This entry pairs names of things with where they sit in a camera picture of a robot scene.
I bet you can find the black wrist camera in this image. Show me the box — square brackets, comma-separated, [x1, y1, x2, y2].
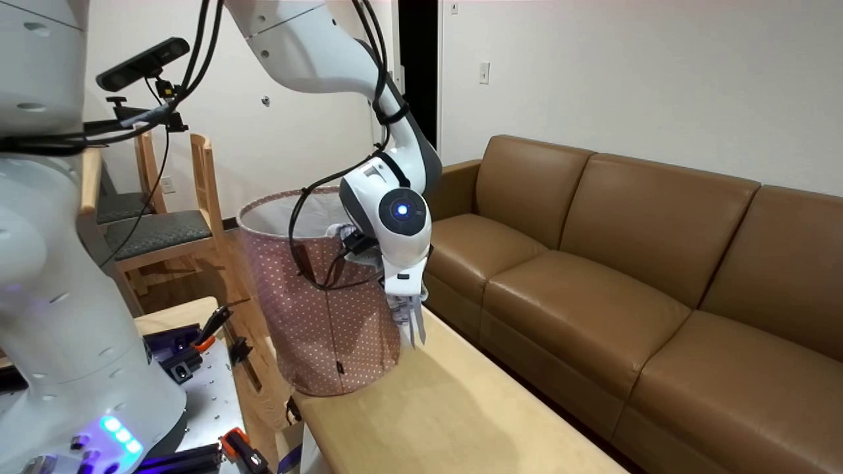
[335, 222, 388, 263]

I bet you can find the dark blue box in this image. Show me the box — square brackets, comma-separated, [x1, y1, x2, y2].
[143, 324, 210, 386]

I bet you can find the wooden chair grey cushion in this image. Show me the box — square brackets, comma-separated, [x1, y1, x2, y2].
[103, 130, 231, 299]
[73, 143, 153, 232]

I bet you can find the black velcro cable strap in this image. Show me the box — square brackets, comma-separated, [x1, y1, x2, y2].
[371, 102, 413, 127]

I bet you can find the tan leather armchair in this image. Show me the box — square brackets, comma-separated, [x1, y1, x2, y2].
[423, 131, 843, 474]

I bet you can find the black stereo camera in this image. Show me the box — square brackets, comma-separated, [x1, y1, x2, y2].
[93, 35, 193, 93]

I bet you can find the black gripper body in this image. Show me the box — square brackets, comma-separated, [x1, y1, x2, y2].
[385, 290, 433, 321]

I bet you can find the pink polka dot laundry bag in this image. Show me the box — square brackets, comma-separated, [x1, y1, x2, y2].
[234, 184, 405, 400]

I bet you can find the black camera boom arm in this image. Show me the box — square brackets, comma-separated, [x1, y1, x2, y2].
[0, 74, 193, 153]

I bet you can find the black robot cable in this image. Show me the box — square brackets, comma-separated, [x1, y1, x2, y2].
[285, 0, 417, 296]

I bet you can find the white perforated mounting plate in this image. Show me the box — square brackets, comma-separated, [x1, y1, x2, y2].
[172, 336, 249, 456]

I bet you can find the black orange clamp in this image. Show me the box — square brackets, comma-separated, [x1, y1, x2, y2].
[218, 427, 277, 474]

